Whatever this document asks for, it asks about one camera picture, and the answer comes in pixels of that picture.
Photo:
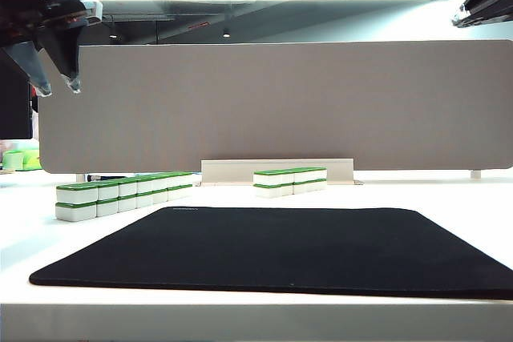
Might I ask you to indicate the grey fabric desk divider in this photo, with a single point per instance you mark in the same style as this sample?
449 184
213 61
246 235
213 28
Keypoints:
260 105

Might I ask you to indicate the yellow-green plastic box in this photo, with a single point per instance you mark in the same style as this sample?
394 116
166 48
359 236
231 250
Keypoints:
31 160

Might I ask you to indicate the black rectangular table mat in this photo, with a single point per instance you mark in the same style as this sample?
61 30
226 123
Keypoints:
260 250

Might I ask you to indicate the white divider foot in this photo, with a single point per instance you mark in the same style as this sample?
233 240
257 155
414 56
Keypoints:
80 177

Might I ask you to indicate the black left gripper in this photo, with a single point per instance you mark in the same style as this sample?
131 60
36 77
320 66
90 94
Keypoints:
44 17

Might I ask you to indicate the black marker pen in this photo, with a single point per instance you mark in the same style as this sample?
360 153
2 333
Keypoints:
103 177

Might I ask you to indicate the small red background object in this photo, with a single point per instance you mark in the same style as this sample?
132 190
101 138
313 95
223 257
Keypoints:
31 91

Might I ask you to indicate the green plastic container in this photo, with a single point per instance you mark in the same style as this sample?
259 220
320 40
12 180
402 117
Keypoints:
13 159

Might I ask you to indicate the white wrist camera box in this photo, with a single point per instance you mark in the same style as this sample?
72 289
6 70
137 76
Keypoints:
94 10

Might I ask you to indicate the black monitor screen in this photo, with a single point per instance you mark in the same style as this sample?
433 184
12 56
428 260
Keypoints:
14 117

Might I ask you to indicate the round ceiling spotlight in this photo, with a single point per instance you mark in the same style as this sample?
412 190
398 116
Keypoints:
226 33
114 36

